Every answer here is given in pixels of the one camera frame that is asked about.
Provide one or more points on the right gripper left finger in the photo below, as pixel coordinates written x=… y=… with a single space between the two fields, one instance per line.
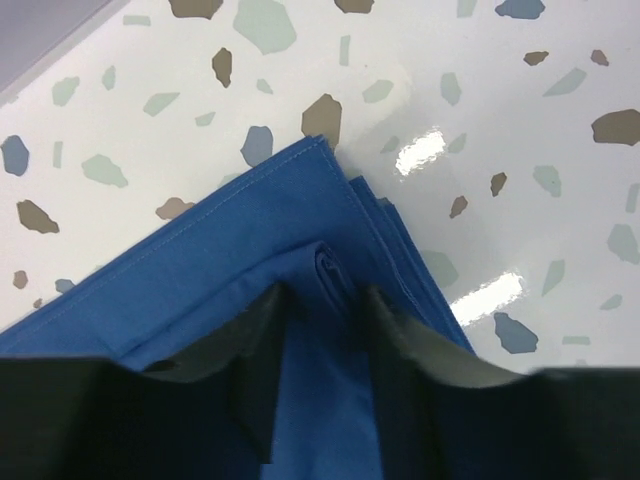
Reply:
x=207 y=412

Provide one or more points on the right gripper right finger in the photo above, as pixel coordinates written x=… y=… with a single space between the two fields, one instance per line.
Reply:
x=444 y=413

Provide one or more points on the blue surgical cloth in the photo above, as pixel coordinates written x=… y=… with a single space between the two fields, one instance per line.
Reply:
x=294 y=220

